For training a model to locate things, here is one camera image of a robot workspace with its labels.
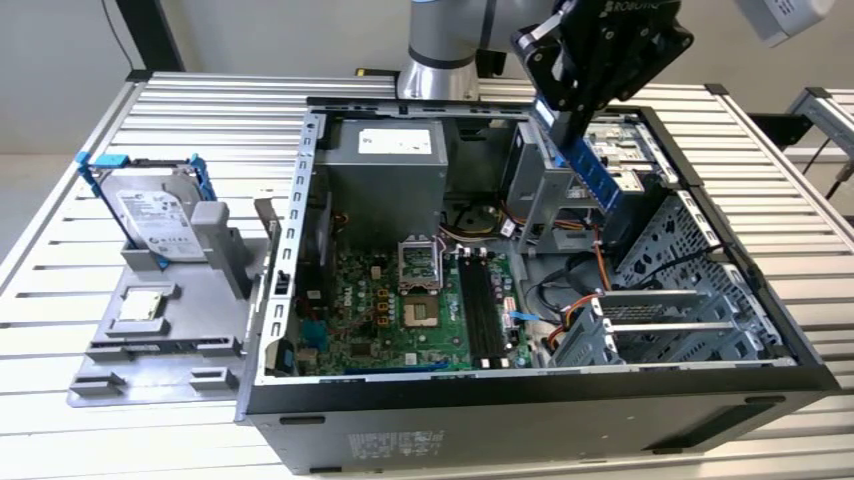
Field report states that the open black PC case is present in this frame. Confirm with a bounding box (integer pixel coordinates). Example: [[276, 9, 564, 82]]
[[232, 95, 840, 476]]

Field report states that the green motherboard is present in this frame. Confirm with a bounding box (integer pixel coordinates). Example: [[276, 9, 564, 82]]
[[292, 249, 535, 376]]

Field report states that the grey power supply unit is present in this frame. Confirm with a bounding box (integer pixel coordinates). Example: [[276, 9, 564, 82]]
[[312, 117, 449, 251]]

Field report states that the blue expansion slot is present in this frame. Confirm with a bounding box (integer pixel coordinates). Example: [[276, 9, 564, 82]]
[[342, 360, 449, 375]]

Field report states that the black vertical frame post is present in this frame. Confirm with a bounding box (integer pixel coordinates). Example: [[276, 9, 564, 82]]
[[113, 0, 186, 72]]

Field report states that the grey plastic parts rack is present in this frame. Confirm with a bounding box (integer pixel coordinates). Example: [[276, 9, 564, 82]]
[[64, 202, 278, 409]]

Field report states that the metal drive bay cage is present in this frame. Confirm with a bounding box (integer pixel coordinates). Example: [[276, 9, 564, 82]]
[[503, 117, 675, 254]]

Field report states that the black internal cable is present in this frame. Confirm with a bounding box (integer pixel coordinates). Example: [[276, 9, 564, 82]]
[[525, 249, 605, 324]]

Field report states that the silver CPU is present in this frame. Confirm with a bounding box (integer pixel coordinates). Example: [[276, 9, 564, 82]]
[[117, 289, 164, 321]]

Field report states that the metal disk bay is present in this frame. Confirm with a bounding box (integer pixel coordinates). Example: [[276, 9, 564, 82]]
[[551, 288, 788, 369]]

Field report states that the hard disk in blue carrier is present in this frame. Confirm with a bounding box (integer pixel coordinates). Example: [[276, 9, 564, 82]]
[[74, 152, 218, 271]]

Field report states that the metal socket cover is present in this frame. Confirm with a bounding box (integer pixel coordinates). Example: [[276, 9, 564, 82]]
[[397, 233, 445, 294]]

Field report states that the neighbouring slatted metal table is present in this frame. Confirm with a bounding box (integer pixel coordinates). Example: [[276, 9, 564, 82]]
[[786, 87, 854, 216]]

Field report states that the black table connector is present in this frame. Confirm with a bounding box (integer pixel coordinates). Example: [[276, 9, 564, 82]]
[[745, 113, 812, 146]]

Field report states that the CPU socket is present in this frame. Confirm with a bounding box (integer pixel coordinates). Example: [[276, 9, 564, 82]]
[[401, 294, 443, 329]]

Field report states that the blue RAM stick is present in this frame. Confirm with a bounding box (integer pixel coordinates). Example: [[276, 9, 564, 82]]
[[89, 338, 236, 354], [532, 96, 629, 212]]

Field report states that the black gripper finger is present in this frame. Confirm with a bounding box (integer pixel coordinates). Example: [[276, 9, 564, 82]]
[[589, 19, 695, 109], [509, 7, 605, 156]]

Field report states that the orange wire bundle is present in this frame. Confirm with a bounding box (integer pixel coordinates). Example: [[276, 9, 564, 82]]
[[545, 222, 613, 354]]

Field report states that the black plastic fan shroud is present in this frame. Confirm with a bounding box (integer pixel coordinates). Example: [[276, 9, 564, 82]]
[[296, 192, 338, 321]]

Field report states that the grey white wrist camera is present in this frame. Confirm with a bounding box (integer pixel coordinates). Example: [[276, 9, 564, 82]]
[[731, 0, 843, 49]]

